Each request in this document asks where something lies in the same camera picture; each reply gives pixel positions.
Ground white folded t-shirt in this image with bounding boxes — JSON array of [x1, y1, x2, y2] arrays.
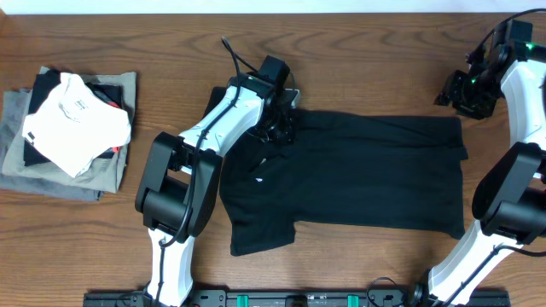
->
[[21, 72, 131, 177]]

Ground grey folded garment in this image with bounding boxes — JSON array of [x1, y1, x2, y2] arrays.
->
[[1, 90, 103, 201]]

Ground black cable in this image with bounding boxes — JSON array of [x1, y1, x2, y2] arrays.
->
[[155, 36, 261, 299], [475, 7, 546, 50]]

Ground left black cable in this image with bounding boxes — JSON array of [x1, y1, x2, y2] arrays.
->
[[155, 36, 261, 299]]

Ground right black cable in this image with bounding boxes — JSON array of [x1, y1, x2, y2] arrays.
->
[[475, 7, 546, 50]]

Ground black folded garment red accents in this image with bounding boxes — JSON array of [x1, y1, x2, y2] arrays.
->
[[23, 70, 123, 166]]

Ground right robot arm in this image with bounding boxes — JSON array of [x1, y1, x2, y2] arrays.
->
[[406, 40, 545, 306]]

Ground black t-shirt with logo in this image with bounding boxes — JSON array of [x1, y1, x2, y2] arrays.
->
[[219, 109, 468, 256]]

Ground beige folded garment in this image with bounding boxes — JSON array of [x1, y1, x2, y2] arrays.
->
[[1, 72, 137, 193]]

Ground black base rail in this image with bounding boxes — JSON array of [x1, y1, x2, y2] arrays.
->
[[83, 288, 512, 307]]

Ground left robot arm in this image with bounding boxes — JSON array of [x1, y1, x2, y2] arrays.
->
[[135, 73, 301, 306]]

